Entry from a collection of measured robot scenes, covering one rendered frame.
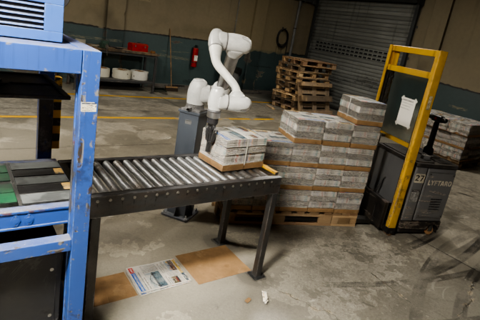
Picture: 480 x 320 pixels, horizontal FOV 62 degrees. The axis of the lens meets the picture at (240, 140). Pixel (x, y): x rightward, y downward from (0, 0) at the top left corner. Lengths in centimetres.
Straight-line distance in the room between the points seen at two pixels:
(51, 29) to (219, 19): 917
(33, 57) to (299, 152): 259
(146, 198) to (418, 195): 293
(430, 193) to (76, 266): 345
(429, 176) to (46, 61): 364
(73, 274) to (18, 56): 102
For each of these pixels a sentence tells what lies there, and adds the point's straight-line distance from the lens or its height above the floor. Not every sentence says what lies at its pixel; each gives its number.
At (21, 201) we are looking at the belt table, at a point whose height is 80.
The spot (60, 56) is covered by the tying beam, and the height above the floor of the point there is 151.
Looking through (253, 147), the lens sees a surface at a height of 96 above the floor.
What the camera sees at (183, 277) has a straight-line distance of 296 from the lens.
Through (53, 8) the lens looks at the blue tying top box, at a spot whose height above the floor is 168.
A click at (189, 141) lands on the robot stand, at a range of 345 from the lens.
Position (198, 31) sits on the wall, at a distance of 1058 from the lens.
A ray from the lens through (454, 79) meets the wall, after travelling 1006.
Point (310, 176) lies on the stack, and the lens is 383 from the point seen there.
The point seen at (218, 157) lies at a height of 89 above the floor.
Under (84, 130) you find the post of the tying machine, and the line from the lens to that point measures 179.
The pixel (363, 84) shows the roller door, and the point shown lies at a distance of 1126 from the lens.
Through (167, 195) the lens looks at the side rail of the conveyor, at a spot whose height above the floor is 76.
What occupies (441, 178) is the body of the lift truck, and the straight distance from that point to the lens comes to 449.
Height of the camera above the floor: 173
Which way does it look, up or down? 15 degrees down
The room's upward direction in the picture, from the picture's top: 10 degrees clockwise
